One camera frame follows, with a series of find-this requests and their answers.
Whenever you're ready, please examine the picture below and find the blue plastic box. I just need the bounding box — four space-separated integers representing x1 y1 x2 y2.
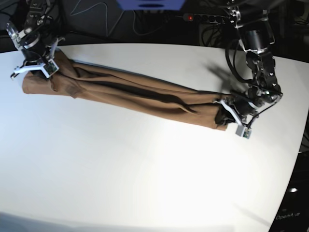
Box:
117 0 185 11

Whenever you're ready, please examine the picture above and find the brown T-shirt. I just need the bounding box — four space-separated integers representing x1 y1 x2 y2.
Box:
22 51 228 131

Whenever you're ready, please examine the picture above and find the black power strip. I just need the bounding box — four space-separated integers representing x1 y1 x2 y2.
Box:
181 14 228 25

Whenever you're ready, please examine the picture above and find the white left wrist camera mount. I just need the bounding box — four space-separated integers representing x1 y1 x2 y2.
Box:
214 99 252 139

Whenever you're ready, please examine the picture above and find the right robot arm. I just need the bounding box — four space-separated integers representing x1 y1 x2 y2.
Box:
6 0 65 64

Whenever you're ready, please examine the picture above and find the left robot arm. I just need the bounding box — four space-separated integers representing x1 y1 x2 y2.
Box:
212 0 283 128

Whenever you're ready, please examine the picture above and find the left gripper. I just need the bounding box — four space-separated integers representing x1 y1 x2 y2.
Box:
215 95 258 126

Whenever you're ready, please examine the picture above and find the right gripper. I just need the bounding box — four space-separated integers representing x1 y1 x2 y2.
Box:
20 44 57 65

